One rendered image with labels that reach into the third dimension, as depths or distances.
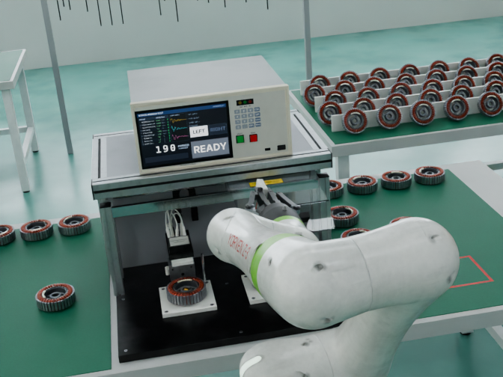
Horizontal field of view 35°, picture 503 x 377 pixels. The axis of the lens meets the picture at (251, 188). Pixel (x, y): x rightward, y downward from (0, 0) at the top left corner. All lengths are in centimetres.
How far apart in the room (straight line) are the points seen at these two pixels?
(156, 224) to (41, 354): 53
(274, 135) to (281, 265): 116
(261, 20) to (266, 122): 644
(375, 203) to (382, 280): 171
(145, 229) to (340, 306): 139
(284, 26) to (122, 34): 173
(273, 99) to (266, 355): 93
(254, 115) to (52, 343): 82
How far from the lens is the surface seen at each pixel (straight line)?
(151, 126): 217
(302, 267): 107
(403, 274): 112
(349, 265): 109
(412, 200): 282
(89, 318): 228
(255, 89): 217
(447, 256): 114
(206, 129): 218
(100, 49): 853
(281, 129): 222
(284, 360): 145
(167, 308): 220
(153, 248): 244
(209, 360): 205
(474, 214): 273
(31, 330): 229
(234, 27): 858
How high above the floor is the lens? 192
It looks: 23 degrees down
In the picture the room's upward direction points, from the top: 5 degrees counter-clockwise
